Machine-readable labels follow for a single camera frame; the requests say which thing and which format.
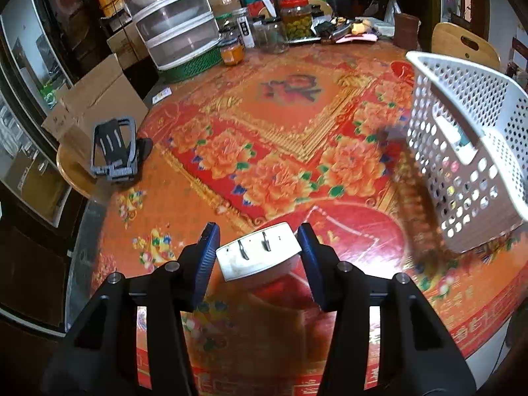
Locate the pink paper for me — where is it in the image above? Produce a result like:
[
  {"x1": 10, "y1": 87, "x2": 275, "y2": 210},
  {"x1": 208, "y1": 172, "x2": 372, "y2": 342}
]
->
[{"x1": 336, "y1": 33, "x2": 378, "y2": 44}]

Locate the brown cardboard box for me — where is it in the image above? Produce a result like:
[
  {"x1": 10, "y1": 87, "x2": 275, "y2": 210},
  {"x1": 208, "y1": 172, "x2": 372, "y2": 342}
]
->
[{"x1": 107, "y1": 20, "x2": 150, "y2": 71}]

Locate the metal tray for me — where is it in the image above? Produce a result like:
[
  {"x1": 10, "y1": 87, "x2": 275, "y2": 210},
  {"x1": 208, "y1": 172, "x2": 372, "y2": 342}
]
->
[{"x1": 286, "y1": 35, "x2": 331, "y2": 45}]

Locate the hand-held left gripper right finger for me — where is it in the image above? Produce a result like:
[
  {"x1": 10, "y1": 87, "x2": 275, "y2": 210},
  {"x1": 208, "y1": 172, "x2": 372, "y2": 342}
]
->
[{"x1": 297, "y1": 223, "x2": 481, "y2": 396}]

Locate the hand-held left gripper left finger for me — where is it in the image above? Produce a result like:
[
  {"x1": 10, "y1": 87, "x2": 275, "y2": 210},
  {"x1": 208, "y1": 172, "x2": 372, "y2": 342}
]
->
[{"x1": 41, "y1": 222, "x2": 221, "y2": 396}]

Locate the glass jar with label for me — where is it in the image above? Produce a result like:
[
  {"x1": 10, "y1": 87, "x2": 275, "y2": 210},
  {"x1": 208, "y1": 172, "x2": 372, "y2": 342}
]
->
[{"x1": 231, "y1": 7, "x2": 256, "y2": 49}]

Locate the clear stacked food container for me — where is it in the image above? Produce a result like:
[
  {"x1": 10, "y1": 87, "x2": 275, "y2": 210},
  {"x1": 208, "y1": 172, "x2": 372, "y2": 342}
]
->
[{"x1": 121, "y1": 0, "x2": 221, "y2": 71}]

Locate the green plastic basket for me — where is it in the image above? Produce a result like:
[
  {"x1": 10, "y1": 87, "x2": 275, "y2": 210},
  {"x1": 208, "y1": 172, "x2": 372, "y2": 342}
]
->
[{"x1": 159, "y1": 45, "x2": 223, "y2": 84}]

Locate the white perforated plastic basket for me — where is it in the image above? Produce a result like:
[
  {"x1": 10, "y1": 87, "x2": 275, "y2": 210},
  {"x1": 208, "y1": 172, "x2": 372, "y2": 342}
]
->
[{"x1": 405, "y1": 50, "x2": 528, "y2": 253}]

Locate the white charger with straight prongs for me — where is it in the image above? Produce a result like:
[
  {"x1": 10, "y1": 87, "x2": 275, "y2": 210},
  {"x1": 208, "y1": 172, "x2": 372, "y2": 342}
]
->
[{"x1": 215, "y1": 222, "x2": 303, "y2": 283}]

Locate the blurred brown object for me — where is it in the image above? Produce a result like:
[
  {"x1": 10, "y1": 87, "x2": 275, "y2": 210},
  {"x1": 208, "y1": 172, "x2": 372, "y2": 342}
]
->
[{"x1": 371, "y1": 126, "x2": 454, "y2": 265}]

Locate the wooden chair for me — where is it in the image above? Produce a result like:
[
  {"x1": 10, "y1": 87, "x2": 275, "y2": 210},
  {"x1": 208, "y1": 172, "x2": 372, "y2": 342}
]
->
[{"x1": 431, "y1": 22, "x2": 502, "y2": 72}]

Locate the orange-filled small jar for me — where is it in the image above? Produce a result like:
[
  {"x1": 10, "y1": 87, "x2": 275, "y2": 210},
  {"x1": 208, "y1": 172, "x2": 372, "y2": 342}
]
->
[{"x1": 218, "y1": 37, "x2": 245, "y2": 67}]

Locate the orange carton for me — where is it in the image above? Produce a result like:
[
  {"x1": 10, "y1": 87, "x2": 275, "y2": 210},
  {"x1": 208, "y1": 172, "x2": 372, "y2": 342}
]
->
[{"x1": 97, "y1": 0, "x2": 124, "y2": 17}]

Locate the pickle jar with red lid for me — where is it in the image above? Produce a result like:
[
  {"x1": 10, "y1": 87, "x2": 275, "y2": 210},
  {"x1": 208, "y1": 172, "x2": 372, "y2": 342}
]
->
[{"x1": 276, "y1": 0, "x2": 314, "y2": 43}]

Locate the empty glass jar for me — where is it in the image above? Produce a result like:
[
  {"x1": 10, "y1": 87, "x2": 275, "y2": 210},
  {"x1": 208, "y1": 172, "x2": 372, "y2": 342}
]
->
[{"x1": 252, "y1": 16, "x2": 289, "y2": 54}]

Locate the white adapter box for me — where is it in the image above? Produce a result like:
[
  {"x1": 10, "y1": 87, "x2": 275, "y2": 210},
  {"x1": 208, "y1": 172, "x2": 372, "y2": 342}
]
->
[{"x1": 436, "y1": 115, "x2": 471, "y2": 151}]

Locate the grey folding stand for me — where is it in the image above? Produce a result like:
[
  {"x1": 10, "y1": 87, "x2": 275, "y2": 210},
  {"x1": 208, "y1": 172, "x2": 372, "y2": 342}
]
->
[{"x1": 90, "y1": 116, "x2": 154, "y2": 182}]

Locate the red floral tablecloth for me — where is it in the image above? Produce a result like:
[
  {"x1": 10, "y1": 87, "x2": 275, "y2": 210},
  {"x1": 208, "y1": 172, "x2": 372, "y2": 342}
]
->
[{"x1": 66, "y1": 39, "x2": 528, "y2": 396}]

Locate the small cardboard box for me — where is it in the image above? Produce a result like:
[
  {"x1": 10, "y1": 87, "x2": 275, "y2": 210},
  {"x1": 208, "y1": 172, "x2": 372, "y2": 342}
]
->
[{"x1": 204, "y1": 0, "x2": 242, "y2": 19}]

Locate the glass door cabinet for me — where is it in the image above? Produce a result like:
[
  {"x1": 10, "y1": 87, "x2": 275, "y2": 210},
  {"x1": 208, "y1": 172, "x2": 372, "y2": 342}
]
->
[{"x1": 0, "y1": 0, "x2": 79, "y2": 227}]

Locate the brown leather wallet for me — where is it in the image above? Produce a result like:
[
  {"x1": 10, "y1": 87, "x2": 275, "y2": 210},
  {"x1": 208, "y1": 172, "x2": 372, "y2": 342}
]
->
[{"x1": 394, "y1": 12, "x2": 421, "y2": 48}]

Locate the black small device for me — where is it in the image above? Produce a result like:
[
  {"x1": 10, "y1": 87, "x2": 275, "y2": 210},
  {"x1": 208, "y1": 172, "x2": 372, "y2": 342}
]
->
[{"x1": 313, "y1": 20, "x2": 343, "y2": 38}]

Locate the large cardboard box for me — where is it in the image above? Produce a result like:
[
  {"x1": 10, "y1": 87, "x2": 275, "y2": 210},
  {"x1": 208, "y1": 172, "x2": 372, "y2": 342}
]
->
[{"x1": 41, "y1": 53, "x2": 149, "y2": 161}]

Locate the wooden stool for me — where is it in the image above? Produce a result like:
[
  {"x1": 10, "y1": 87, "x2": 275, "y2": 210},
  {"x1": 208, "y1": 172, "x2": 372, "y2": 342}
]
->
[{"x1": 56, "y1": 140, "x2": 110, "y2": 203}]

